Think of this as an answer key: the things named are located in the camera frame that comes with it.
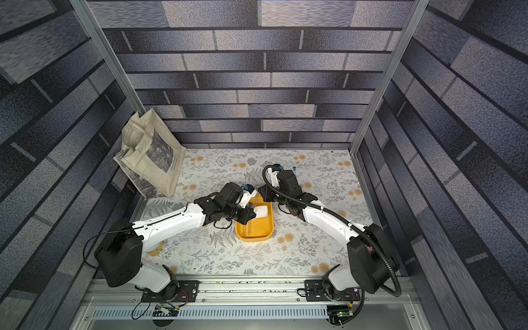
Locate white wipe cloth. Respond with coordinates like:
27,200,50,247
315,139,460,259
253,206,268,219

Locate yellow plastic tray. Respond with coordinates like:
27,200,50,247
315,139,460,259
235,193,274,242

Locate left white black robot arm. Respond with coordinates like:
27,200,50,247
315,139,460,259
94,191,268,295

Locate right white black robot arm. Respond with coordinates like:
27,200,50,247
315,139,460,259
258,185,402,297

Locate beige canvas tote bag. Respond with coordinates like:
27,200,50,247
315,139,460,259
114,109,186,199

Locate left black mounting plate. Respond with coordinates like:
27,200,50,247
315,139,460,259
141,280,200,305

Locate black mounting plate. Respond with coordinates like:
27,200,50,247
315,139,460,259
141,280,200,305
304,279,361,302

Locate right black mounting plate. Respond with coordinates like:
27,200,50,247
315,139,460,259
304,279,361,302

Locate right green circuit board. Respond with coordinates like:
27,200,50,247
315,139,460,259
327,306,355,325

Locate green circuit board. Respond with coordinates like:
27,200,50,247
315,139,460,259
153,304,179,318
327,306,355,325

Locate left green circuit board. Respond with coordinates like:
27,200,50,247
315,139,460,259
153,304,179,318

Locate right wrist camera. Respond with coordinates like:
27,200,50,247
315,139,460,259
268,164,303,198

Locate white slotted cable duct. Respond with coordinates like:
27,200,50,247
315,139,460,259
92,305,328,320

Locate black corrugated cable conduit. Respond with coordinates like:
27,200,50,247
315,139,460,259
262,164,403,298

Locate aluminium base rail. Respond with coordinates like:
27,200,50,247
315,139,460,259
80,275,422,306

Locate right aluminium frame post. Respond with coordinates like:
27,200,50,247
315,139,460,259
349,0,430,156

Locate aluminium frame post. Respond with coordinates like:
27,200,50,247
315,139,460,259
69,0,145,114
349,0,430,156

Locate left aluminium frame post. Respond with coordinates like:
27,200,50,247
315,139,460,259
69,0,145,114

